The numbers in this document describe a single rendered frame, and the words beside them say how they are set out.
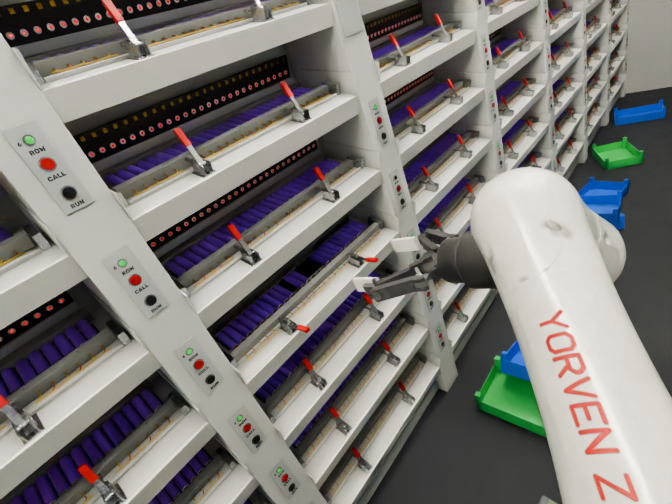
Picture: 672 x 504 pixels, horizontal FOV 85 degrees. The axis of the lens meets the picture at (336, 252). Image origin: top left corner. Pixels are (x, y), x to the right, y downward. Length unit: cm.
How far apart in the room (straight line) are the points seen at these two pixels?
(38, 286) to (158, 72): 37
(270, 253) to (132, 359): 32
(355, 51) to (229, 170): 46
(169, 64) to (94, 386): 53
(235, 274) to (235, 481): 46
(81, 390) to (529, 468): 123
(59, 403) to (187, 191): 39
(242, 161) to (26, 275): 38
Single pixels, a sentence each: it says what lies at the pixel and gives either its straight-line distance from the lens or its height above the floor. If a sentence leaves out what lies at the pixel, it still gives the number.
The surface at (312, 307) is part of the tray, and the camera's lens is 92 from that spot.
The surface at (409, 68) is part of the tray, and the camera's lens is 118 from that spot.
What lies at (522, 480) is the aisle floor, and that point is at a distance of 142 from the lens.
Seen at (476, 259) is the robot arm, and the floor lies 95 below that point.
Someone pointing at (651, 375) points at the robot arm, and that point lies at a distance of 36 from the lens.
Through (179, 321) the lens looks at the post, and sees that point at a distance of 72.
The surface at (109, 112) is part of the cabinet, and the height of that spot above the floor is 131.
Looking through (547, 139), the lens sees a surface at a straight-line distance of 238.
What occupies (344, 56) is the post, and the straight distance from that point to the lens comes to 98.
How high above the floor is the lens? 127
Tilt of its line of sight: 28 degrees down
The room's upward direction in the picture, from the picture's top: 22 degrees counter-clockwise
